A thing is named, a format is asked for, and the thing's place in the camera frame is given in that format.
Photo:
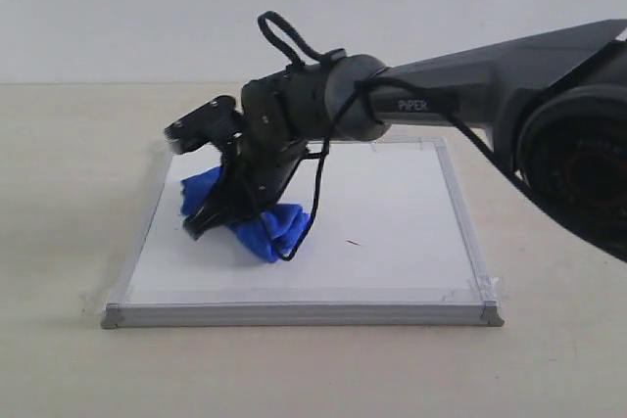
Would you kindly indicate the blue cloth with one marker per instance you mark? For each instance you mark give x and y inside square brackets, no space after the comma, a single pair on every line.
[285,222]

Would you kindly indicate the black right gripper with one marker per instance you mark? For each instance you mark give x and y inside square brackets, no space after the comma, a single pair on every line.
[262,138]

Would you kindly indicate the white board with aluminium frame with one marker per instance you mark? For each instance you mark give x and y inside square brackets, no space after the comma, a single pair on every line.
[392,244]

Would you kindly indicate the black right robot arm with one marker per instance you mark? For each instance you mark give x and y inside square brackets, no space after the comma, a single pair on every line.
[547,111]

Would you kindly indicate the black wrist camera on gripper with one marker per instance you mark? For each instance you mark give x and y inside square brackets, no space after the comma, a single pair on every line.
[217,123]

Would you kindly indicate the clear tape piece on corner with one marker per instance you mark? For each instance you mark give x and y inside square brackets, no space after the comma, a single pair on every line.
[487,288]

